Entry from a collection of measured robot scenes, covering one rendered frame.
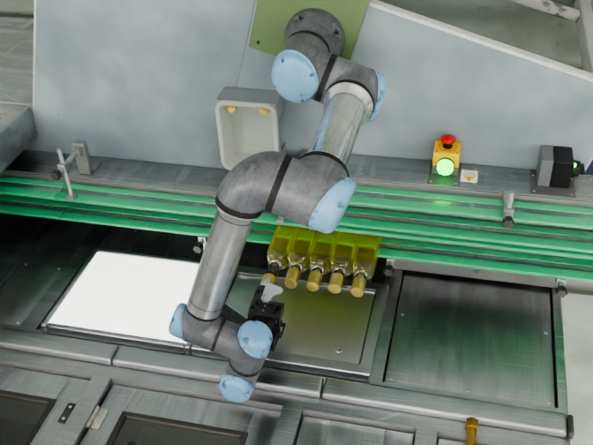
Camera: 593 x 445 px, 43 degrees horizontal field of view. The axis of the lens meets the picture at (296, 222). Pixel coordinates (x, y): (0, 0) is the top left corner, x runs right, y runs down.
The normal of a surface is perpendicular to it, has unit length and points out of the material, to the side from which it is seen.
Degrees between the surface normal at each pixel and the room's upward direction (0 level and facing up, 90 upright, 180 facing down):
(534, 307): 90
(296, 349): 90
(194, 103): 0
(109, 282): 90
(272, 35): 4
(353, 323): 90
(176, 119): 0
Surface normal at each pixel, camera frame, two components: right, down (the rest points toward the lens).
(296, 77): -0.37, 0.59
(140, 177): -0.04, -0.80
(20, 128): 0.97, 0.11
